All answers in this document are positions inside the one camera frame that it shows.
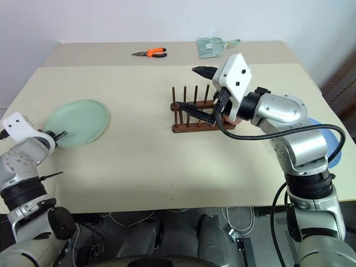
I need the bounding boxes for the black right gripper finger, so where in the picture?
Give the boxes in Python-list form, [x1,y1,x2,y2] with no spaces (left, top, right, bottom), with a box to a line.
[191,66,219,80]
[176,101,217,126]

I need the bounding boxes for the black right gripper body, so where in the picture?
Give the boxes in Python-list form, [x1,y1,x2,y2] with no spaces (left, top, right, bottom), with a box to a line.
[212,86,234,121]

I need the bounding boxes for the wooden dish rack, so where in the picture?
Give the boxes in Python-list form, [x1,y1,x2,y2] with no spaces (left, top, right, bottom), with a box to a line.
[170,84,238,134]

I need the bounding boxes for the green plate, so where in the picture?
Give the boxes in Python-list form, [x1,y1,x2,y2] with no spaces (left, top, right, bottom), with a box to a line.
[43,99,110,149]

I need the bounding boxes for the clear plastic bag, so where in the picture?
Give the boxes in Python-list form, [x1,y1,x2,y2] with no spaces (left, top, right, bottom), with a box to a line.
[195,36,241,60]

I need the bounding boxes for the orange black pliers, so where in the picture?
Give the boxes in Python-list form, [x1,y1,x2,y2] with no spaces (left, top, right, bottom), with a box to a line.
[131,47,169,60]

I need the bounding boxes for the blue plate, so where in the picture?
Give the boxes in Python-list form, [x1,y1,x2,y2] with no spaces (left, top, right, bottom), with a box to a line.
[307,116,344,169]

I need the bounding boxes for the dark brown wooden furniture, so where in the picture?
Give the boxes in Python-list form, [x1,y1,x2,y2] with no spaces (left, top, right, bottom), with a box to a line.
[321,59,356,121]

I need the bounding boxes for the dark grey rounded shape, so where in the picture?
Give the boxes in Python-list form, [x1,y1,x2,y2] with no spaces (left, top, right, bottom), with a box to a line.
[196,214,239,267]
[116,216,165,259]

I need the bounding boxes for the black round rim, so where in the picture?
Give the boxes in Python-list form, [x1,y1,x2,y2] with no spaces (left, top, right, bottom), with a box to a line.
[105,254,214,267]

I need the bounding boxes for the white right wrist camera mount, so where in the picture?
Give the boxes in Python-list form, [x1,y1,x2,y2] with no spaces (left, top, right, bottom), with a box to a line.
[211,52,253,120]

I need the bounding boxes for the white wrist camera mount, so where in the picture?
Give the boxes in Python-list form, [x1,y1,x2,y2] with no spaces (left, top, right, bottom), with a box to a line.
[1,111,56,151]
[211,52,253,120]

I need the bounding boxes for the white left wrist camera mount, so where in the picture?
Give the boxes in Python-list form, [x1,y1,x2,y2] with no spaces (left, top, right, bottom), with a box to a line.
[1,111,56,151]

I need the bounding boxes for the black cable tie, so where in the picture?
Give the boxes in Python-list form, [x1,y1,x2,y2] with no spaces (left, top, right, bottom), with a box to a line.
[38,171,64,181]

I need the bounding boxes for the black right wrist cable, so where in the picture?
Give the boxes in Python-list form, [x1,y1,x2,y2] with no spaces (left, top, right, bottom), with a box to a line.
[215,112,347,165]

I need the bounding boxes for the white floor cable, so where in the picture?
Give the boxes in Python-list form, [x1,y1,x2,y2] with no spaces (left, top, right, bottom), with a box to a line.
[221,206,256,235]

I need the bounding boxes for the black right shoulder cable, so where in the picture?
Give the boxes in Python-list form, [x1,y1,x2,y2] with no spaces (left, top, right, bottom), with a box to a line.
[270,182,290,267]

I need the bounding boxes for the black box with metal bracket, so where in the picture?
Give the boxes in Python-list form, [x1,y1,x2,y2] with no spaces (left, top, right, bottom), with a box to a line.
[228,229,256,267]

